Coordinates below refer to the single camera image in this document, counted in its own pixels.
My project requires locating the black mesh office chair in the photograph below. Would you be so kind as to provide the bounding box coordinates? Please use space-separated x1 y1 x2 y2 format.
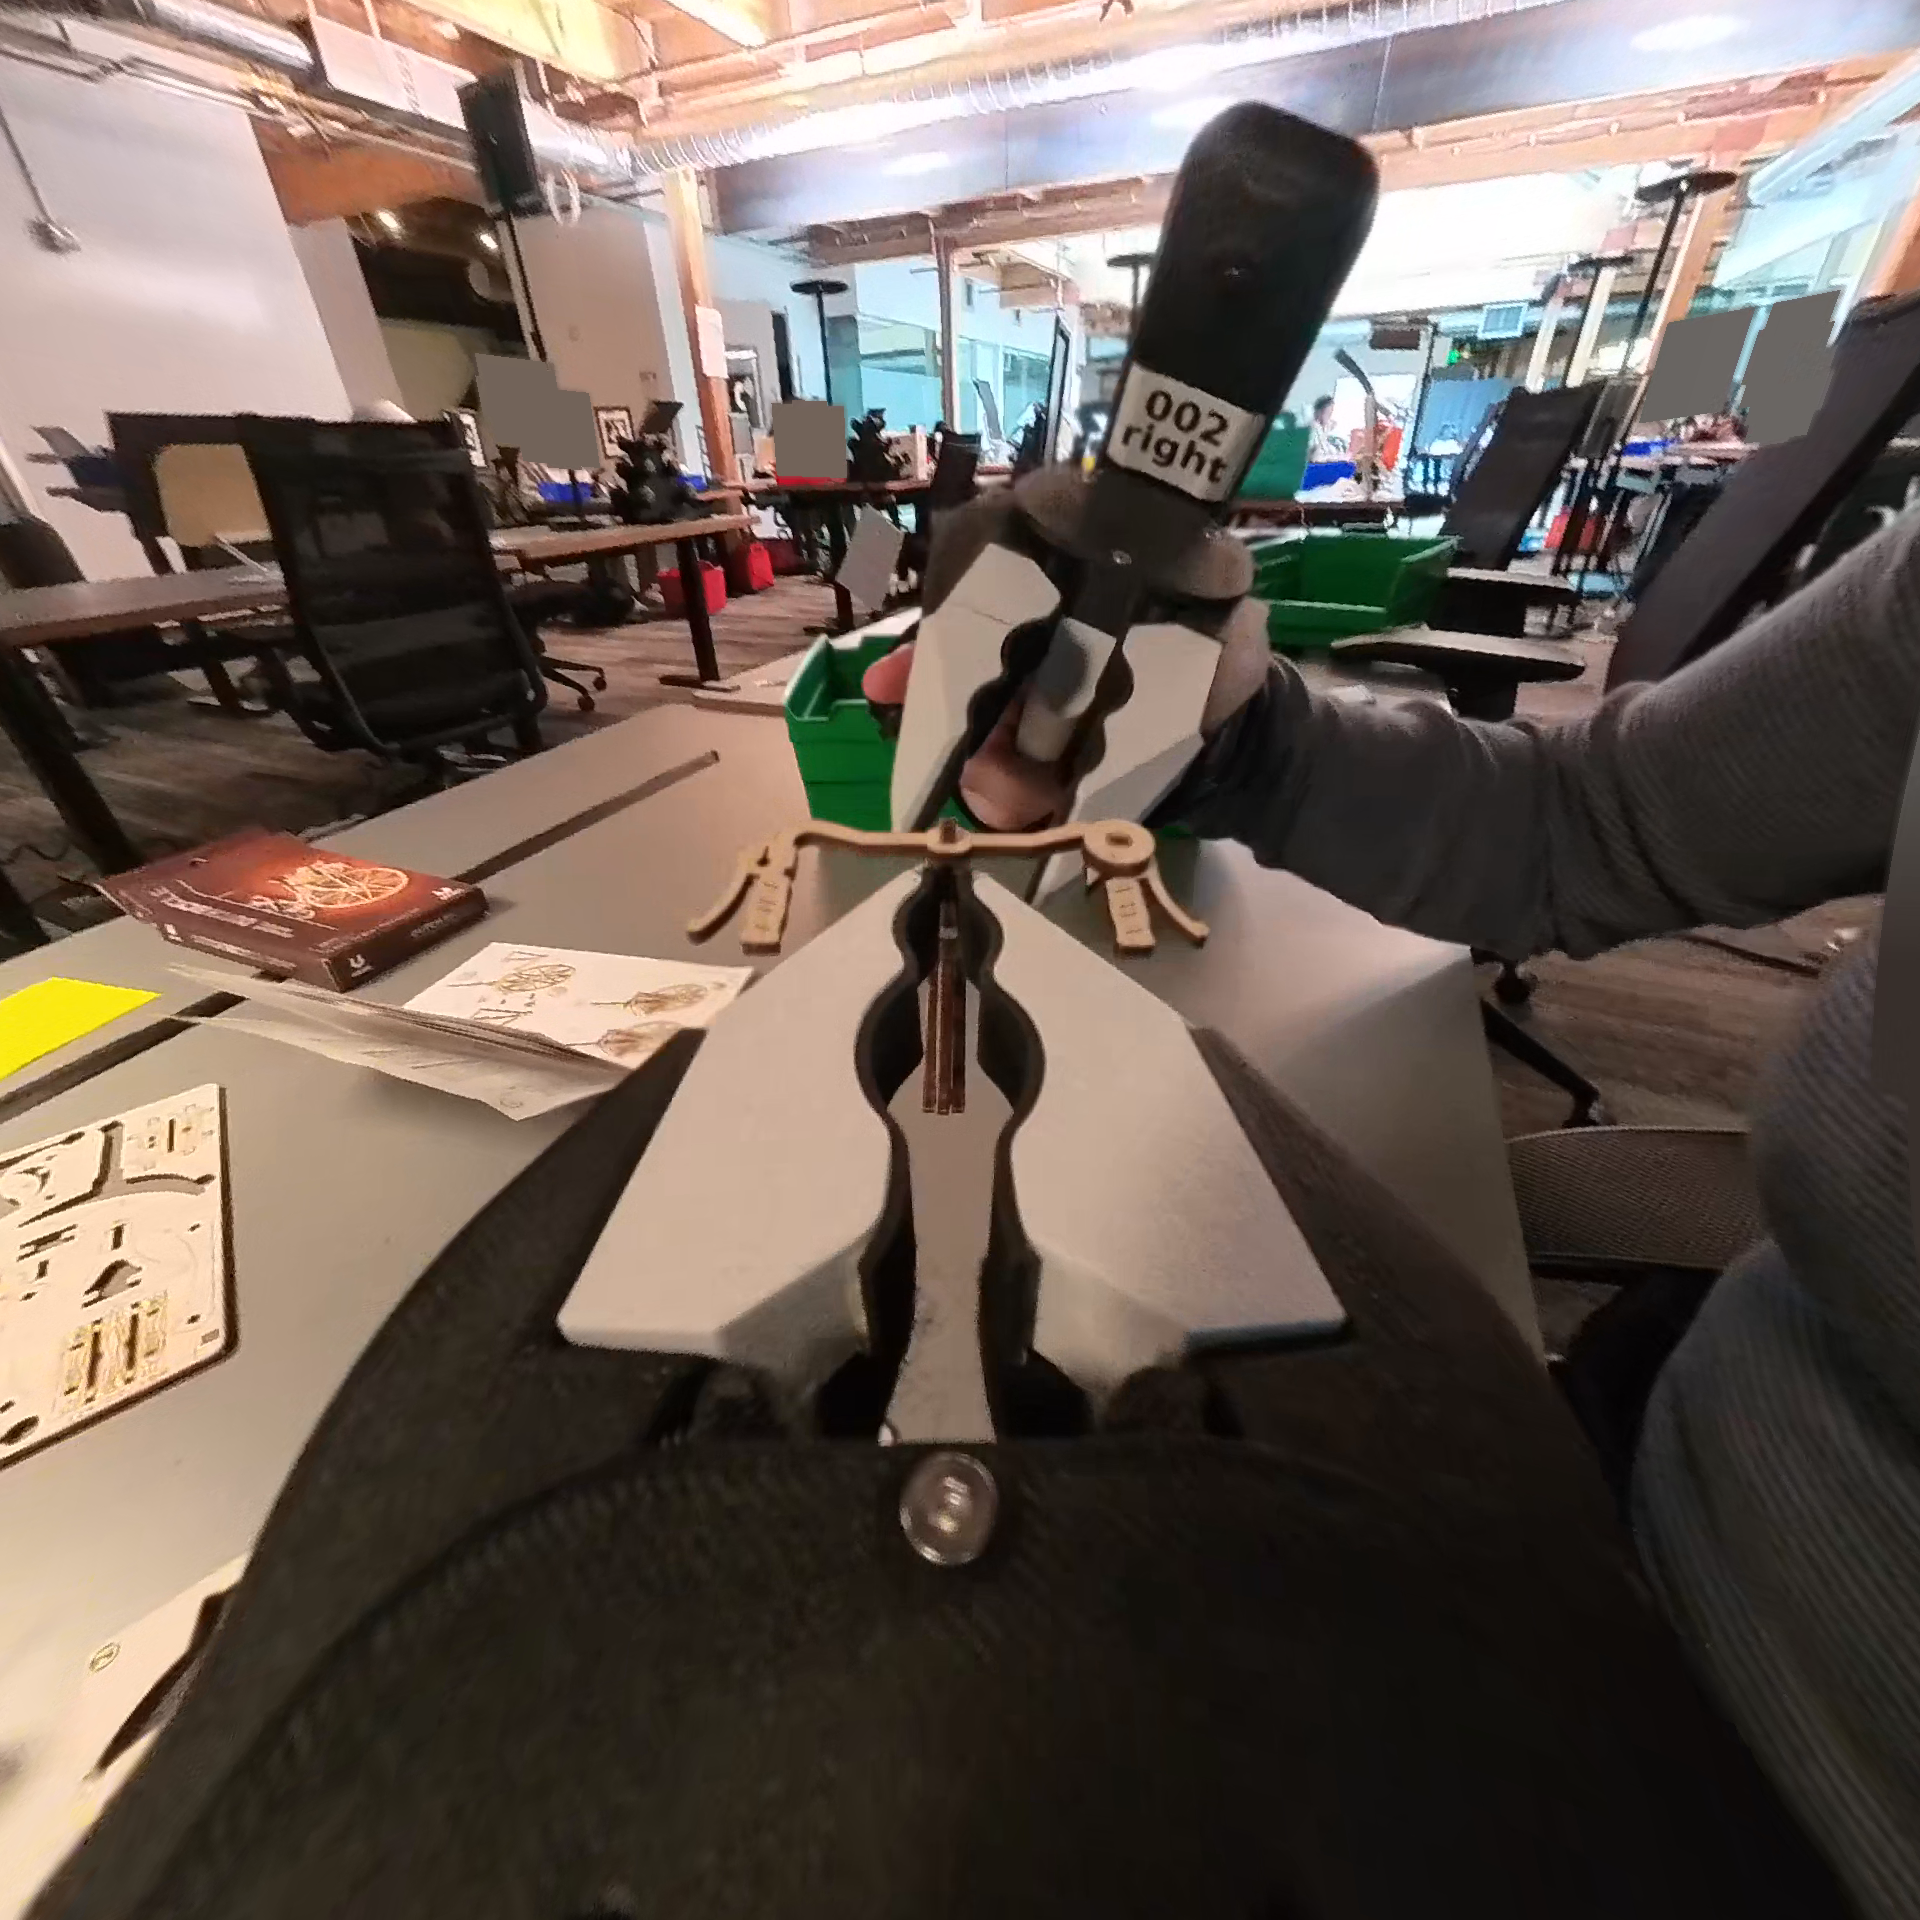
239 417 610 783

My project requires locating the black loudspeaker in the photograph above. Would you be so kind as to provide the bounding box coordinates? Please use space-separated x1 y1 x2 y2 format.
456 72 546 220

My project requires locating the white instruction booklet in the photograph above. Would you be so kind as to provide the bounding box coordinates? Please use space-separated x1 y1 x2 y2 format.
164 943 752 1120

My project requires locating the person's torso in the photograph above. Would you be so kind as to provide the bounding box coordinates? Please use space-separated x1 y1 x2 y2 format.
1626 900 1920 1920

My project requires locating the person's right forearm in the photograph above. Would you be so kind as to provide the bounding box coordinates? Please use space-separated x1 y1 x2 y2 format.
1184 510 1920 962

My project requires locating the dark wooden desk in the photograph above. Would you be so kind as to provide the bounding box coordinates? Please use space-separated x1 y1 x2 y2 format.
0 570 290 903

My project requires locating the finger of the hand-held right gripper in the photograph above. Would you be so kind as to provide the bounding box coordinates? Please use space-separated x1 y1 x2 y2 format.
1032 618 1223 903
888 540 1068 838

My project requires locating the pale wooden parts sheet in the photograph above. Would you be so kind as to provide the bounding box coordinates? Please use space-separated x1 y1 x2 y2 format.
0 1082 239 1464

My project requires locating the black chair tan back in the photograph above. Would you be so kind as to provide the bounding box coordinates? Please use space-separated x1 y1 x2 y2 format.
107 413 294 709

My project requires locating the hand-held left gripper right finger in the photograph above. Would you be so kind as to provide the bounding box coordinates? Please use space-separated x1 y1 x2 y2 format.
959 871 1350 1391

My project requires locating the brown model kit box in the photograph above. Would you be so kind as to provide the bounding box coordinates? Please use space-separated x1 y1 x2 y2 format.
96 833 490 992

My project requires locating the wooden bicycle model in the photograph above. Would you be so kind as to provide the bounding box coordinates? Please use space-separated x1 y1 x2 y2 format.
690 816 1209 1120

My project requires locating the grey office chair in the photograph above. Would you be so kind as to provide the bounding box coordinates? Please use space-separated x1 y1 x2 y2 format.
1476 944 1772 1293

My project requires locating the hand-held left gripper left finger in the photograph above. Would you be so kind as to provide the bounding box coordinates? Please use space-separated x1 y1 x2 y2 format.
557 871 961 1423

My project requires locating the yellow sticky note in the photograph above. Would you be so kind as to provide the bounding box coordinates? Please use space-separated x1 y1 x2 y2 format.
0 974 164 1082

